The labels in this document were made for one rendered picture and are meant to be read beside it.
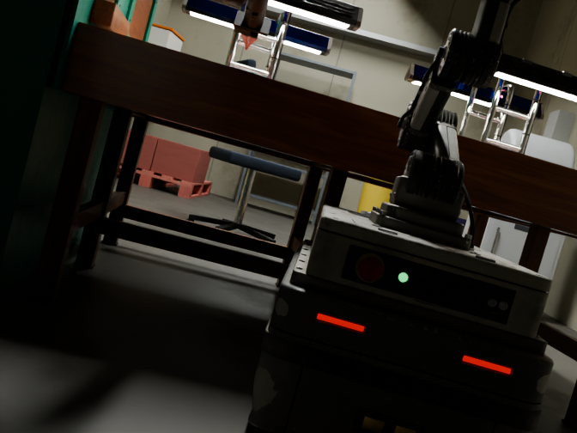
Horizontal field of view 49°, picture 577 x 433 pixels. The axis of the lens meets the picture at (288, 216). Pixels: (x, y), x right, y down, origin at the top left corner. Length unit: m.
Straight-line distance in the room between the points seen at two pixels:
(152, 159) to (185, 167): 0.35
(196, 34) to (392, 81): 2.56
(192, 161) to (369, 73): 2.85
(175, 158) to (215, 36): 2.43
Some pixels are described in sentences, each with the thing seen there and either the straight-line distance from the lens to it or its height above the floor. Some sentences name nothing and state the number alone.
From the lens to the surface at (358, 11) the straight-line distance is 2.19.
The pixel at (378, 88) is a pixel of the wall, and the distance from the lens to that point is 8.25.
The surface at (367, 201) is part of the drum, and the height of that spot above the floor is 0.44.
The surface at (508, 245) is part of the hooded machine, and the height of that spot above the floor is 0.45.
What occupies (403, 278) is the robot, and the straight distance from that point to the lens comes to 1.14.
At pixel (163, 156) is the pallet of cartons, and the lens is 6.54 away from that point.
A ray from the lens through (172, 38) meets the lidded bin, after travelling 6.78.
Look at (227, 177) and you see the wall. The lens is 8.24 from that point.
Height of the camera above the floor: 0.53
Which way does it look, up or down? 4 degrees down
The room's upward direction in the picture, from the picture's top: 16 degrees clockwise
